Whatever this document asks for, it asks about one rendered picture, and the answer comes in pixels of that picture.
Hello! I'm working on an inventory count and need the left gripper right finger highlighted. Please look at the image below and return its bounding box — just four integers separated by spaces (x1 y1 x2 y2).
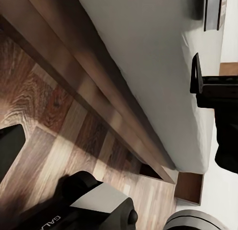
222 123 238 164

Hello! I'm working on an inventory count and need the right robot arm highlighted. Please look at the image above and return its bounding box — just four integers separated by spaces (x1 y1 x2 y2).
190 53 238 173

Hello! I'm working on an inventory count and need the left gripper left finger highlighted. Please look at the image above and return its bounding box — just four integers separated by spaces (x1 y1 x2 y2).
0 124 26 184

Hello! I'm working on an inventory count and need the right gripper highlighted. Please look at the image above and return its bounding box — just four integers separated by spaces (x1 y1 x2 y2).
190 53 238 135

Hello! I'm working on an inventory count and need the hardback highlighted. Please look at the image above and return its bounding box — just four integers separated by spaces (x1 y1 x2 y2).
204 0 227 32

